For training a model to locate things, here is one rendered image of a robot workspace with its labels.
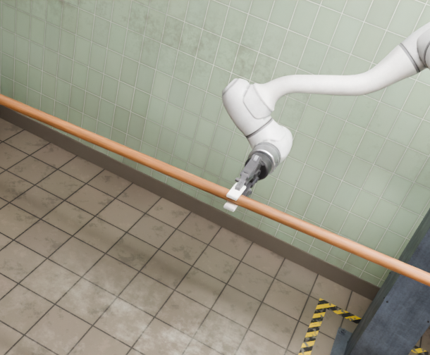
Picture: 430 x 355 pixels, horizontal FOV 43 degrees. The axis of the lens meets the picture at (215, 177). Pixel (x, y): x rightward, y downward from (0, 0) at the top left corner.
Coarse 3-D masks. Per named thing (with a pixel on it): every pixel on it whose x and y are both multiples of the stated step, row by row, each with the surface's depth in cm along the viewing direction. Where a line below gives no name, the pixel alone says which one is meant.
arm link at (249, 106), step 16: (400, 48) 152; (384, 64) 154; (400, 64) 151; (240, 80) 163; (272, 80) 162; (288, 80) 160; (304, 80) 159; (320, 80) 158; (336, 80) 158; (352, 80) 157; (368, 80) 156; (384, 80) 154; (224, 96) 163; (240, 96) 161; (256, 96) 160; (272, 96) 161; (240, 112) 162; (256, 112) 161; (240, 128) 165; (256, 128) 163
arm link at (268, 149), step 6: (258, 144) 162; (264, 144) 161; (270, 144) 161; (252, 150) 160; (258, 150) 158; (264, 150) 158; (270, 150) 159; (276, 150) 161; (270, 156) 158; (276, 156) 160; (276, 162) 160
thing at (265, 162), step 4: (264, 156) 157; (248, 160) 156; (264, 160) 155; (268, 160) 157; (260, 164) 154; (264, 164) 156; (268, 164) 156; (256, 168) 152; (260, 168) 156; (264, 168) 155; (268, 168) 155; (264, 172) 156; (268, 172) 156; (260, 176) 157; (264, 176) 157; (252, 180) 153
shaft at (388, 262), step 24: (0, 96) 160; (48, 120) 156; (96, 144) 153; (120, 144) 151; (168, 168) 147; (216, 192) 143; (264, 216) 141; (288, 216) 139; (336, 240) 135; (384, 264) 132; (408, 264) 132
